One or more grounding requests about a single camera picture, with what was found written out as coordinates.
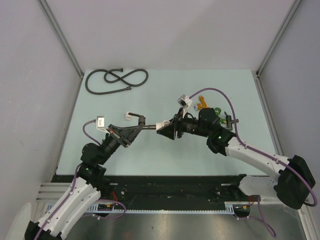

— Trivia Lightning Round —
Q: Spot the orange faucet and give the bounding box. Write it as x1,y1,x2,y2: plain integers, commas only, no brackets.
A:
193,95,208,111

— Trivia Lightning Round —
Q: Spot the right aluminium frame post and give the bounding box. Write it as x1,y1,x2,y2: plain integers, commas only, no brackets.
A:
255,0,304,78

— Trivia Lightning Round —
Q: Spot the slotted grey cable duct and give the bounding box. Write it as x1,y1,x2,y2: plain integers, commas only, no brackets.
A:
85,203,250,215

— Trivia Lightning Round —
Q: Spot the green faucet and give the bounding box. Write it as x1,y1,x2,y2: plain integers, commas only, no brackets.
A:
214,107,226,124

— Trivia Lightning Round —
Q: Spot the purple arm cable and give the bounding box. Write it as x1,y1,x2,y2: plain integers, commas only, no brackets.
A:
188,87,317,238
34,119,127,240

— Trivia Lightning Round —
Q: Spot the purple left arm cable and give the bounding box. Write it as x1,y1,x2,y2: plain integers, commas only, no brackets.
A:
34,119,127,240

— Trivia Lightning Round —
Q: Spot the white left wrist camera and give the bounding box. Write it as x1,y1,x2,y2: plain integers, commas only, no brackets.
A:
95,116,107,132

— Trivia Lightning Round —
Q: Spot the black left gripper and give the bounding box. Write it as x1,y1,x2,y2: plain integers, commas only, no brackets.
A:
97,124,142,165

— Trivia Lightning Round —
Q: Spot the aluminium frame post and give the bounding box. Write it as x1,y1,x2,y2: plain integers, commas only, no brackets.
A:
255,0,304,78
37,0,84,79

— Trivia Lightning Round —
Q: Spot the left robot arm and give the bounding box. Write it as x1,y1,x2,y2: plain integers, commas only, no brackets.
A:
24,117,169,240

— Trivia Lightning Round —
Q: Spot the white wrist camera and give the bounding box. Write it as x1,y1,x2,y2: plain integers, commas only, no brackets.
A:
177,94,193,118
95,116,107,132

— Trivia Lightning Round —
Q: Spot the white plastic pipe coupling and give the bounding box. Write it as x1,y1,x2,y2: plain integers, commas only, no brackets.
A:
125,111,133,121

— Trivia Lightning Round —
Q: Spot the dark metal L-shaped faucet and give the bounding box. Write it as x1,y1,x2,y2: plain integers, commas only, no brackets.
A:
224,111,239,131

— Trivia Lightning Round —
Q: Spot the left aluminium frame post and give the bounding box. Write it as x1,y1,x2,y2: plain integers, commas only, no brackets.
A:
37,0,84,79

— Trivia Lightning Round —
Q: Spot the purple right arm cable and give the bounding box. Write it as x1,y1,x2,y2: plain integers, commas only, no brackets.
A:
188,87,317,238

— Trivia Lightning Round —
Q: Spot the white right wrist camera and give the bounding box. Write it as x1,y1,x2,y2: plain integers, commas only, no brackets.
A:
177,94,193,118

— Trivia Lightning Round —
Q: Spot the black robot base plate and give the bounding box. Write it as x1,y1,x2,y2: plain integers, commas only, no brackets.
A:
51,174,261,210

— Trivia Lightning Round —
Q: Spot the brushed steel water faucet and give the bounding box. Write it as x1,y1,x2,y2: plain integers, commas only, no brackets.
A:
128,112,156,130

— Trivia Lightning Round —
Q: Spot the grey coiled flexible hose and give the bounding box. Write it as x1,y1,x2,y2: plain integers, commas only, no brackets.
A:
85,67,149,95

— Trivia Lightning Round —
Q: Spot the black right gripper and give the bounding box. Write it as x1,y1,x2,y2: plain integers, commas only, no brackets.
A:
157,107,211,140

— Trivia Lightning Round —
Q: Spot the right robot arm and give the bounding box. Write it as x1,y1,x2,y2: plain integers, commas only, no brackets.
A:
156,108,316,210

